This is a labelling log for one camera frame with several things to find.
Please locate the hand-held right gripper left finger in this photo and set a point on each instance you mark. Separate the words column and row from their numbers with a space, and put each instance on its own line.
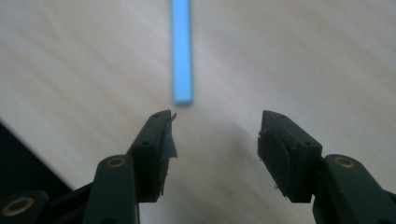
column 149, row 155

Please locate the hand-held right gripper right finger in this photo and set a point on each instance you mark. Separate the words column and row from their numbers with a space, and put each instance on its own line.
column 289, row 158

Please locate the blue stick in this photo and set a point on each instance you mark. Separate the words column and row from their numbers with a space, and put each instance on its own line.
column 181, row 51

